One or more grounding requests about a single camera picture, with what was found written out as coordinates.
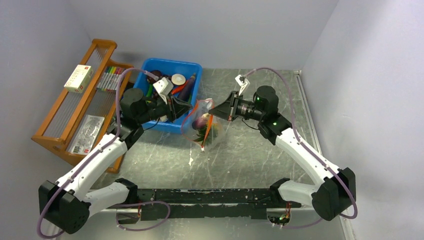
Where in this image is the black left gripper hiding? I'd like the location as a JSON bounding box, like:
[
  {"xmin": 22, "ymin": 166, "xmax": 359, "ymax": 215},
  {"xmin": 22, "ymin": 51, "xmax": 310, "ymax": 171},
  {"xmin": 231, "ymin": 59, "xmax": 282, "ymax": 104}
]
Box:
[{"xmin": 137, "ymin": 91, "xmax": 193, "ymax": 125}]

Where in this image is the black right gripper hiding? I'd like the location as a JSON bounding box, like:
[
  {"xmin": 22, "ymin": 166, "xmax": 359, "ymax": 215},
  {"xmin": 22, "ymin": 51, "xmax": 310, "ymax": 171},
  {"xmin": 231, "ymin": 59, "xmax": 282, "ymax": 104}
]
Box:
[{"xmin": 208, "ymin": 90, "xmax": 264, "ymax": 122}]

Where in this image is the clear zip top bag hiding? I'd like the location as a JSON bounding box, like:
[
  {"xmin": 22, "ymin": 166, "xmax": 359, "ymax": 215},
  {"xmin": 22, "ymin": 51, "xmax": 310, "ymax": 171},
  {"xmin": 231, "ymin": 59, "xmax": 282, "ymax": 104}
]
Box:
[{"xmin": 180, "ymin": 98, "xmax": 225, "ymax": 152}]

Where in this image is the dark red toy fruit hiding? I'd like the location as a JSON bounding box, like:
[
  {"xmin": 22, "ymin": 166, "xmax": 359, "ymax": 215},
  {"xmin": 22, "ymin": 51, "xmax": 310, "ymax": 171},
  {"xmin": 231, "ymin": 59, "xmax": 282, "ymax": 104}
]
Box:
[{"xmin": 146, "ymin": 70, "xmax": 163, "ymax": 84}]

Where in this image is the orange toy pineapple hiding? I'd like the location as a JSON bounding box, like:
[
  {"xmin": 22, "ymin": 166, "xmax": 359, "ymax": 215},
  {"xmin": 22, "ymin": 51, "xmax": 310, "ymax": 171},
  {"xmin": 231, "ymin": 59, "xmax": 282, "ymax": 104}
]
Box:
[{"xmin": 194, "ymin": 123, "xmax": 219, "ymax": 146}]

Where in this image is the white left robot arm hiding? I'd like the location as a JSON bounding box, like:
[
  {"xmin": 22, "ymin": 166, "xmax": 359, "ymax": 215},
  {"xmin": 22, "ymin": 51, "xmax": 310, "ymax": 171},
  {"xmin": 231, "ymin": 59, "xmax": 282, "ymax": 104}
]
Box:
[{"xmin": 36, "ymin": 88, "xmax": 193, "ymax": 239}]

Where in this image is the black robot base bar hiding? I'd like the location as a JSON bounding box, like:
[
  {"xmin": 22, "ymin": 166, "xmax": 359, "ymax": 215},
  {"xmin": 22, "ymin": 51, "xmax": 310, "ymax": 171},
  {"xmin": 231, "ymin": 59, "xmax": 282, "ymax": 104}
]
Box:
[{"xmin": 104, "ymin": 177, "xmax": 302, "ymax": 222}]

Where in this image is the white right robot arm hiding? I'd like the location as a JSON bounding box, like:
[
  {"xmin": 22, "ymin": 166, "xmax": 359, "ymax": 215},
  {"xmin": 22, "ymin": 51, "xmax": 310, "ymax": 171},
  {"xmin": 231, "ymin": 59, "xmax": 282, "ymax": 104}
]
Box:
[{"xmin": 208, "ymin": 85, "xmax": 357, "ymax": 221}]

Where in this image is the orange toy carrot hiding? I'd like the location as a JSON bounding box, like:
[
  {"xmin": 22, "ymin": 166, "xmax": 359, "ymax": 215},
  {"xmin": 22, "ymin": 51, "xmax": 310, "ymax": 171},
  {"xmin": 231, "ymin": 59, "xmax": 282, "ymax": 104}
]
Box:
[{"xmin": 171, "ymin": 85, "xmax": 185, "ymax": 95}]

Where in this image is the green toy pepper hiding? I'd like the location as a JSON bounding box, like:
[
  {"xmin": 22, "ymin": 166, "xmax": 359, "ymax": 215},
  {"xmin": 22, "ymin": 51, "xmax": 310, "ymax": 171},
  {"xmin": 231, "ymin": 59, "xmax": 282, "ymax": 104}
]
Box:
[{"xmin": 146, "ymin": 84, "xmax": 154, "ymax": 97}]

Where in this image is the blue plastic bin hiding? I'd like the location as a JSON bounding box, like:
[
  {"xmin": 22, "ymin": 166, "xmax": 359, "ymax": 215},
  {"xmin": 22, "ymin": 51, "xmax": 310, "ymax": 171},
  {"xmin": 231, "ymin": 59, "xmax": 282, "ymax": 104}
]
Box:
[{"xmin": 134, "ymin": 58, "xmax": 203, "ymax": 134}]

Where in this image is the coloured marker set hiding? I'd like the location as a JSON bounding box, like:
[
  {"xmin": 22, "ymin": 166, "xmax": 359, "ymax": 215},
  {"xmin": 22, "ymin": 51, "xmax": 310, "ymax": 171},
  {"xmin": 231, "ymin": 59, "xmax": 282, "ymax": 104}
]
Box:
[{"xmin": 96, "ymin": 66, "xmax": 126, "ymax": 92}]

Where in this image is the clear packaged item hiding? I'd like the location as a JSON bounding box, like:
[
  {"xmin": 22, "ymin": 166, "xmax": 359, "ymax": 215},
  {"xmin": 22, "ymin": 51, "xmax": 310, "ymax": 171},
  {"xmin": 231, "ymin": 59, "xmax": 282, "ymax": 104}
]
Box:
[{"xmin": 67, "ymin": 114, "xmax": 105, "ymax": 155}]

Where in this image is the white cardboard box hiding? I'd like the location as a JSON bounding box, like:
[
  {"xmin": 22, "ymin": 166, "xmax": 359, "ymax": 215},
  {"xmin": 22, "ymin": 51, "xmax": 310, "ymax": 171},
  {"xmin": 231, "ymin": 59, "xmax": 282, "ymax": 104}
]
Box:
[{"xmin": 63, "ymin": 64, "xmax": 94, "ymax": 93}]

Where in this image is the wooden shelf rack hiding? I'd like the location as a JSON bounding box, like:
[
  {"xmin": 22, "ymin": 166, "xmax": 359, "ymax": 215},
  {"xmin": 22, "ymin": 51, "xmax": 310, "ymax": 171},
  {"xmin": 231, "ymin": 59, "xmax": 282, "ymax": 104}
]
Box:
[{"xmin": 31, "ymin": 38, "xmax": 132, "ymax": 166}]

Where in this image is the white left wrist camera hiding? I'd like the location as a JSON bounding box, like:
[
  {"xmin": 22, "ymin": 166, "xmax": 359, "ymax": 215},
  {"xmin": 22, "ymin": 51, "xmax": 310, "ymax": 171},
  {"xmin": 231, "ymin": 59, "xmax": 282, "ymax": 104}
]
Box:
[{"xmin": 153, "ymin": 77, "xmax": 174, "ymax": 101}]

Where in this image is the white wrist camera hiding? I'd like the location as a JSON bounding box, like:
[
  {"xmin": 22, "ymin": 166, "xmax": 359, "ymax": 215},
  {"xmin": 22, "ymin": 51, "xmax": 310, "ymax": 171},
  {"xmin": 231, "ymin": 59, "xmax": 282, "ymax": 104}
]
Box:
[
  {"xmin": 153, "ymin": 77, "xmax": 174, "ymax": 101},
  {"xmin": 234, "ymin": 74, "xmax": 250, "ymax": 96}
]

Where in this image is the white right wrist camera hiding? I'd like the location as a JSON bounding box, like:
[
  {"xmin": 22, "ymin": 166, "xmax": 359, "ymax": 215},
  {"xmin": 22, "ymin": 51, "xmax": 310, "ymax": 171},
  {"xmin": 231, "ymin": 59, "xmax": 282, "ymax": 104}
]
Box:
[{"xmin": 234, "ymin": 74, "xmax": 250, "ymax": 96}]

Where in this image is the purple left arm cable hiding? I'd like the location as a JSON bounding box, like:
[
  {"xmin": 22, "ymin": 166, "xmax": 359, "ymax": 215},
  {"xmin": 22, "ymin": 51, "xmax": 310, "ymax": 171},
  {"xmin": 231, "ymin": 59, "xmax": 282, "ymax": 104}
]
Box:
[{"xmin": 35, "ymin": 67, "xmax": 171, "ymax": 239}]

